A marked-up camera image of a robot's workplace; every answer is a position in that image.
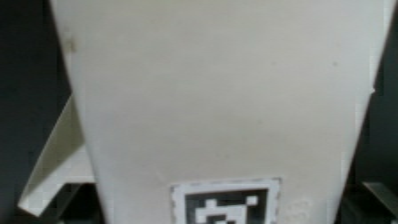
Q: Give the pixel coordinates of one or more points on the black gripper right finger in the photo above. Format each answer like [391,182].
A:
[368,205]

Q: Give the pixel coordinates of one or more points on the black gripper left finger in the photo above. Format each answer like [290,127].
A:
[64,204]

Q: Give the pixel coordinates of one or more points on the white cabinet top block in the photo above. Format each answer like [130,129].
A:
[221,87]

